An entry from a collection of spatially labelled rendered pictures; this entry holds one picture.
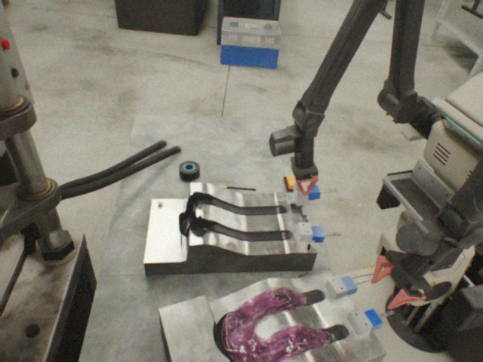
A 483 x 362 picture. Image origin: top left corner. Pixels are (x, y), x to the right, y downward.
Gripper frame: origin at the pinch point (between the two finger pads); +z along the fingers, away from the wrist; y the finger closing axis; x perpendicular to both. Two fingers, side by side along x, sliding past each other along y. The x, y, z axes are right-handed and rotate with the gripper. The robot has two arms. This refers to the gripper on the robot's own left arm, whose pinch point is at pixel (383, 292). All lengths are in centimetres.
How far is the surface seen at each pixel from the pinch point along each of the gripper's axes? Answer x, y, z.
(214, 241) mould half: -26.7, -29.8, 20.6
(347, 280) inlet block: 6.6, -12.4, 10.8
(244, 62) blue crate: 113, -331, 51
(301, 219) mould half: 1.9, -35.5, 10.8
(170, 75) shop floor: 44, -321, 89
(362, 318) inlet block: 3.4, -0.5, 10.9
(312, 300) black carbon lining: -3.1, -10.0, 17.7
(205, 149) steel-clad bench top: -10, -90, 27
